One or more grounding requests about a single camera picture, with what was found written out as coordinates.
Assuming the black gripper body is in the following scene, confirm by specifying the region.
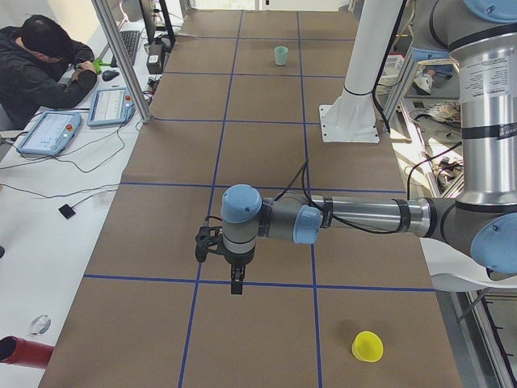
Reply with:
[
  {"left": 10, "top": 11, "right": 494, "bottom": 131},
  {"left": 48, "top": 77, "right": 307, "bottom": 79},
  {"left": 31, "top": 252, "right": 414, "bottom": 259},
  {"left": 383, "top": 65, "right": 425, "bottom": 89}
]
[{"left": 230, "top": 264, "right": 246, "bottom": 280}]

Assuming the yellow plastic cup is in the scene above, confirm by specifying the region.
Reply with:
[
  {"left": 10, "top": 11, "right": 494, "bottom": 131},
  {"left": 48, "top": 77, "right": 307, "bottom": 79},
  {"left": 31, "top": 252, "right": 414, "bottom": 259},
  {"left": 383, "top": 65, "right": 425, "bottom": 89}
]
[{"left": 351, "top": 331, "right": 384, "bottom": 363}]

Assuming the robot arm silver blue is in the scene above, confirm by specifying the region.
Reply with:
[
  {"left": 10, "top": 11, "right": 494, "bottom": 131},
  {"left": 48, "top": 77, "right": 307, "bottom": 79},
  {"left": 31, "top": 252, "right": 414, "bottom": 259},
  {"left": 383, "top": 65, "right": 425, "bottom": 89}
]
[{"left": 216, "top": 1, "right": 516, "bottom": 294}]

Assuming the green plastic cup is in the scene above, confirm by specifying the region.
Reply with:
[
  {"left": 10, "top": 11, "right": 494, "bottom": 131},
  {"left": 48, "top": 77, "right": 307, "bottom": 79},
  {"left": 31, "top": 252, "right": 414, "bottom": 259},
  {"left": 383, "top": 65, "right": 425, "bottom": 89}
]
[{"left": 274, "top": 46, "right": 288, "bottom": 66}]

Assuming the small black square device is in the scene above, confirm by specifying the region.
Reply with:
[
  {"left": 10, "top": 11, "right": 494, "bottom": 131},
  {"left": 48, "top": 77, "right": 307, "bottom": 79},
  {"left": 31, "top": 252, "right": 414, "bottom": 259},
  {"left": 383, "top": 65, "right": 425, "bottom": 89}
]
[{"left": 58, "top": 204, "right": 76, "bottom": 219}]

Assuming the far blue teach pendant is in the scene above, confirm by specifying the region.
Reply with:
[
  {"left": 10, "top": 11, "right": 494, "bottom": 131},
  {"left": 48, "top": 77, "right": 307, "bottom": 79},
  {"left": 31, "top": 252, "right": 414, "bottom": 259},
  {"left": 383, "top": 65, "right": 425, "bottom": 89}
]
[{"left": 87, "top": 87, "right": 135, "bottom": 127}]

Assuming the blue teach pendant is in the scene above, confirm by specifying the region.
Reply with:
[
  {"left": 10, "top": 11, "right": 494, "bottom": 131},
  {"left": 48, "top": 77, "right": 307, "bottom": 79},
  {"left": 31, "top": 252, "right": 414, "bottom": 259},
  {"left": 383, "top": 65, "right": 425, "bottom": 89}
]
[
  {"left": 87, "top": 87, "right": 135, "bottom": 127},
  {"left": 17, "top": 112, "right": 82, "bottom": 157}
]

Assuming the white chair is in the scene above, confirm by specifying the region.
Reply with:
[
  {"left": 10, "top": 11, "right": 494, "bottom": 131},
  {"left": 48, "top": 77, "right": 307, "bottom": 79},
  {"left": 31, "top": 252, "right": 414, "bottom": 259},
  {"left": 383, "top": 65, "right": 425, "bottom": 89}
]
[{"left": 420, "top": 238, "right": 516, "bottom": 293}]

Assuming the near blue teach pendant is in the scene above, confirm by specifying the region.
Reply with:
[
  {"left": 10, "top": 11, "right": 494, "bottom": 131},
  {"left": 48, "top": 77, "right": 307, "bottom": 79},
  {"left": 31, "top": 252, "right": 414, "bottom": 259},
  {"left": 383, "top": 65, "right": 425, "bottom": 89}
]
[{"left": 17, "top": 112, "right": 82, "bottom": 157}]

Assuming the red cylinder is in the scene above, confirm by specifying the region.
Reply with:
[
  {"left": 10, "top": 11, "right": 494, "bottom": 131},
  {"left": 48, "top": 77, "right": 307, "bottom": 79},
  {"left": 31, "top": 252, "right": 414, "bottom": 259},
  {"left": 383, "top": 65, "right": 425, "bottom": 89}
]
[{"left": 1, "top": 336, "right": 54, "bottom": 369}]

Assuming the black computer mouse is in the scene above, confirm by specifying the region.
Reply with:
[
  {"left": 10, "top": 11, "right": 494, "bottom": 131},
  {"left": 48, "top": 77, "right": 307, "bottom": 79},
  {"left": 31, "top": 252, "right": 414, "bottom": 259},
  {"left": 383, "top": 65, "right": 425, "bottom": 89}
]
[{"left": 102, "top": 70, "right": 120, "bottom": 82}]

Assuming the green tool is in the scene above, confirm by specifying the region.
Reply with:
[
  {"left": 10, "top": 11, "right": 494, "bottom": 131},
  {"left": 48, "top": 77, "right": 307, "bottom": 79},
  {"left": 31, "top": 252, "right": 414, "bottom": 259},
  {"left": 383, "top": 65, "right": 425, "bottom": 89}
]
[{"left": 92, "top": 58, "right": 111, "bottom": 74}]

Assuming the black keyboard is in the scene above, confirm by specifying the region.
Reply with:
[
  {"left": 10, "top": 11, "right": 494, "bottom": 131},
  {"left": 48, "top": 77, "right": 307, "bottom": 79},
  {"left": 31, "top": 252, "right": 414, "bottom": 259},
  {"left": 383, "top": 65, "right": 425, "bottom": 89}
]
[{"left": 119, "top": 30, "right": 141, "bottom": 65}]

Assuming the person in black jacket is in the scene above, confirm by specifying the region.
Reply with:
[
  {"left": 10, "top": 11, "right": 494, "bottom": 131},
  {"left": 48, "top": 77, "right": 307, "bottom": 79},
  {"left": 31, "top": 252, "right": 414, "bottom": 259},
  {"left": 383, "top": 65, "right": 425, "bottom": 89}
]
[{"left": 1, "top": 15, "right": 98, "bottom": 130}]

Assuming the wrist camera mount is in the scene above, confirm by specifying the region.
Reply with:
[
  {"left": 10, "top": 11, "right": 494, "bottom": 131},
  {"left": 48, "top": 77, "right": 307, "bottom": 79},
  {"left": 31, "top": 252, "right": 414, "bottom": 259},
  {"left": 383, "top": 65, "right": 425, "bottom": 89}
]
[{"left": 195, "top": 215, "right": 224, "bottom": 263}]

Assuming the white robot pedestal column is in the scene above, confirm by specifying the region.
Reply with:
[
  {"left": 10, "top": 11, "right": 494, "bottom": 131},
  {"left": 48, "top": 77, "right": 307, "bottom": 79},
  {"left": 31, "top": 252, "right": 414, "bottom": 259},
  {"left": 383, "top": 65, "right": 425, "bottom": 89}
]
[{"left": 319, "top": 0, "right": 406, "bottom": 144}]

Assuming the aluminium frame post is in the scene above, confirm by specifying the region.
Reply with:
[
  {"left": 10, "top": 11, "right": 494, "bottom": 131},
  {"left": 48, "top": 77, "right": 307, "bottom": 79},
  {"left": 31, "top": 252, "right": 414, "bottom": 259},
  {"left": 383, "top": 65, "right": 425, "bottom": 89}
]
[{"left": 91, "top": 0, "right": 152, "bottom": 124}]

